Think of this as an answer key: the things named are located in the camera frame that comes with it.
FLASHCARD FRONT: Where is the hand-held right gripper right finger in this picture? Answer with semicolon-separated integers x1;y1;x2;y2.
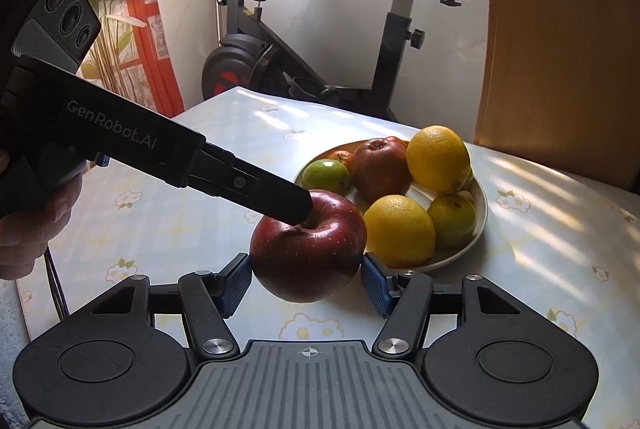
361;253;522;358

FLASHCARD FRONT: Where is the black exercise bike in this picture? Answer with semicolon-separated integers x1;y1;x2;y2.
177;0;473;122

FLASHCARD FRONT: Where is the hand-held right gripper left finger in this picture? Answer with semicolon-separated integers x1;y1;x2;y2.
92;253;252;362

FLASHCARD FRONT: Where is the person's left hand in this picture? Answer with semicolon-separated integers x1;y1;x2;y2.
0;171;84;281

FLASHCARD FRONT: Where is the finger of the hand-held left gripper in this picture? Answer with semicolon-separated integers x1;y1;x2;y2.
189;141;313;227

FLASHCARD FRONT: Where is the plant printed curtain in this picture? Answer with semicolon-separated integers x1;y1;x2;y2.
0;0;186;120

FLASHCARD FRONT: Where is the red apple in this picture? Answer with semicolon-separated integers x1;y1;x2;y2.
352;136;413;203
249;190;368;303

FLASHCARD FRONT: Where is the wooden chair back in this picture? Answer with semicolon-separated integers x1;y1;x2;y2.
472;0;640;192

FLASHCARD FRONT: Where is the green apple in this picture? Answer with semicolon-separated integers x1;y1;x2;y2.
303;159;352;194
427;194;477;249

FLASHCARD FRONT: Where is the yellow orange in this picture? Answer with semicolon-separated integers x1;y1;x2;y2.
363;194;437;268
406;125;473;194

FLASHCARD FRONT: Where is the cream round plate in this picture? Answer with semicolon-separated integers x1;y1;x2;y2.
292;139;489;273

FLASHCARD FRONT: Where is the black cable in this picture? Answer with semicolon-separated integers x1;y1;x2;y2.
44;246;70;321

